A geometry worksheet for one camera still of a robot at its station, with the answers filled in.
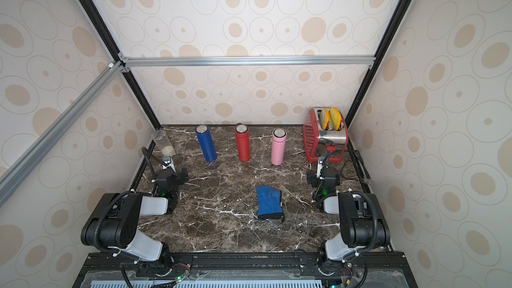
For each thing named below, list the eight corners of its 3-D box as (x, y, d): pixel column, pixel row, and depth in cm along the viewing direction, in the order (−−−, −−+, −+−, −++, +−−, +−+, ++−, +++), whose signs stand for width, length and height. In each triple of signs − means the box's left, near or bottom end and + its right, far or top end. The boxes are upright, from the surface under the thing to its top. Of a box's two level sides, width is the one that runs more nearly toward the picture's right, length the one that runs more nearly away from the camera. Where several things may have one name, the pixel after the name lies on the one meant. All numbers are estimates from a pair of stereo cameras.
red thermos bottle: (238, 162, 106) (234, 134, 89) (239, 153, 110) (235, 124, 93) (250, 162, 106) (248, 134, 89) (250, 153, 110) (248, 124, 93)
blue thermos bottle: (204, 162, 106) (194, 134, 89) (206, 153, 110) (196, 125, 93) (216, 162, 106) (207, 134, 89) (217, 153, 110) (209, 124, 93)
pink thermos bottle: (271, 165, 105) (273, 138, 88) (270, 156, 108) (272, 128, 91) (283, 165, 104) (287, 138, 88) (282, 156, 108) (286, 128, 91)
